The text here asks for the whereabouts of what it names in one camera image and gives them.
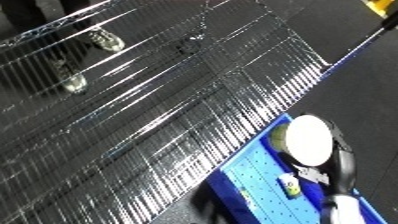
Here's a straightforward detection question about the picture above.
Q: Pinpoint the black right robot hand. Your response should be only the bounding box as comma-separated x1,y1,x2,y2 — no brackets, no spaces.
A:
280,113,359,199

